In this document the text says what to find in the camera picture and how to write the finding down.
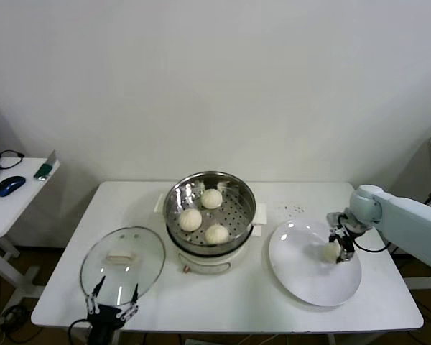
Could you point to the white round plate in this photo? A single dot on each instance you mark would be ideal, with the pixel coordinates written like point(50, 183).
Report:
point(294, 273)

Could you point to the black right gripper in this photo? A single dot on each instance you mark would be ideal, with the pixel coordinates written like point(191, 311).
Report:
point(346, 237)

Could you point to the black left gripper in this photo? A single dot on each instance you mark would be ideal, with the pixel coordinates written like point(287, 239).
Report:
point(102, 318)

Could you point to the white floor power strip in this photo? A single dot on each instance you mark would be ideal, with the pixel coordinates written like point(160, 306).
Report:
point(8, 317)

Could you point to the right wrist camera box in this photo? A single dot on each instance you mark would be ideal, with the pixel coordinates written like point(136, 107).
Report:
point(334, 217)

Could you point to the round glass pot lid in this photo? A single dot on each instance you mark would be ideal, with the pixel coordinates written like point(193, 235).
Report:
point(147, 251)

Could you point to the blue computer mouse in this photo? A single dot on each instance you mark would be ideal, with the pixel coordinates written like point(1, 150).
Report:
point(10, 185)

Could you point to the white stand base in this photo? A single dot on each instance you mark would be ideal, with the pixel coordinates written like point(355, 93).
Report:
point(427, 282)

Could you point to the white side desk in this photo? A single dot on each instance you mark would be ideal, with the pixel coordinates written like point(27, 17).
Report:
point(10, 215)

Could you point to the white steamed baozi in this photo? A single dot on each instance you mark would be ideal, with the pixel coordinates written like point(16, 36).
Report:
point(211, 198)
point(330, 251)
point(216, 234)
point(190, 220)

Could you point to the stainless steel steamer basket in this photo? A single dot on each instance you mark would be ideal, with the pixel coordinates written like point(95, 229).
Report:
point(237, 212)

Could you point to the green white card box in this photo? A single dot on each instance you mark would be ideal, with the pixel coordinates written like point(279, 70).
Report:
point(45, 169)

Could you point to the steel steamer pot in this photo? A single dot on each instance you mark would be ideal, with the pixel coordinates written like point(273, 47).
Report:
point(204, 267)

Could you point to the pale right robot arm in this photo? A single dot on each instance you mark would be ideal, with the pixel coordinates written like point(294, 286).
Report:
point(409, 223)

